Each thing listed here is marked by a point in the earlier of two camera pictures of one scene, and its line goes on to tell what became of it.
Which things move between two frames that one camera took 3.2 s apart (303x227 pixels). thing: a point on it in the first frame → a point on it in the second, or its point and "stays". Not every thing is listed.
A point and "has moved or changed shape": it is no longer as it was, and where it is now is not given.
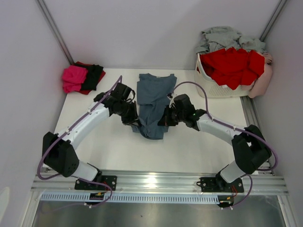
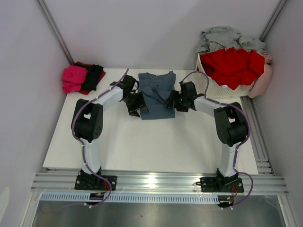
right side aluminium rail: [252, 118] stays
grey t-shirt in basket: [219, 38] stays
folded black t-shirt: [93, 74] stays
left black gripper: [133, 119] → [140, 104]
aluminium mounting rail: [158, 184] stays
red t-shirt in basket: [232, 67] stays
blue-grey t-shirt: [153, 92] has moved or changed shape
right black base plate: [218, 185] stays
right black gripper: [165, 120] → [174, 95]
